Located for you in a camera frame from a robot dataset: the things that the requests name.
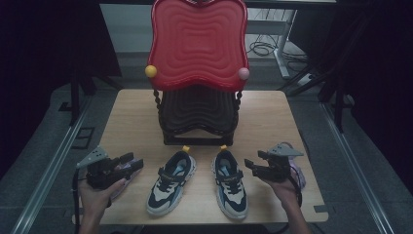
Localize red and black shoe rack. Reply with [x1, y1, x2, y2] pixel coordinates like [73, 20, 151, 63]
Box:
[144, 0, 251, 147]

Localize metal floor rail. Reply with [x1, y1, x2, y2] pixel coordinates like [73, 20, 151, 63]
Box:
[319, 100, 396, 234]
[9, 97, 95, 234]

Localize white desk frame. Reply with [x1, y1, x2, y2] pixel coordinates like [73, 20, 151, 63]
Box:
[245, 8, 298, 80]

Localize navy and white sneaker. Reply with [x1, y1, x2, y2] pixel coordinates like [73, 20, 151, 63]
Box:
[211, 144, 249, 220]
[145, 145, 198, 217]

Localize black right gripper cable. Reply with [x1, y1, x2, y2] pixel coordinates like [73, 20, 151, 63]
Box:
[287, 175, 304, 209]

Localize person's right hand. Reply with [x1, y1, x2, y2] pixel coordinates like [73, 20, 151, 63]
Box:
[262, 178, 302, 213]

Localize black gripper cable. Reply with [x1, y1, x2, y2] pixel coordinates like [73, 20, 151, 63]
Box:
[287, 175, 304, 209]
[71, 169, 81, 234]

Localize black metal stand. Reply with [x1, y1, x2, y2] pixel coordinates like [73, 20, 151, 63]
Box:
[279, 13, 358, 133]
[57, 64, 124, 127]

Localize white power strip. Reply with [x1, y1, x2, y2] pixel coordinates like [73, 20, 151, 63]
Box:
[296, 72, 319, 87]

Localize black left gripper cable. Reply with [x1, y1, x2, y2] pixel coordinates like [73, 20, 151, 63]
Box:
[71, 169, 81, 234]

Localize pink sandal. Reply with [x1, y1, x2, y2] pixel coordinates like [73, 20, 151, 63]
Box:
[279, 141, 307, 190]
[110, 158, 144, 201]

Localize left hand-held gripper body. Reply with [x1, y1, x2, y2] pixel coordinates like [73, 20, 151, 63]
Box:
[76, 145, 130, 190]

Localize person's left hand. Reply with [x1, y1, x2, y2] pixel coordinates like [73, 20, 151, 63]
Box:
[77, 177, 128, 217]

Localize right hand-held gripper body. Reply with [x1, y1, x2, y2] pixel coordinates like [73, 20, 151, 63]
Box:
[259, 142, 305, 182]

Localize black floor cables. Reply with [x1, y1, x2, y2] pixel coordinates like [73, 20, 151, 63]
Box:
[247, 32, 309, 65]

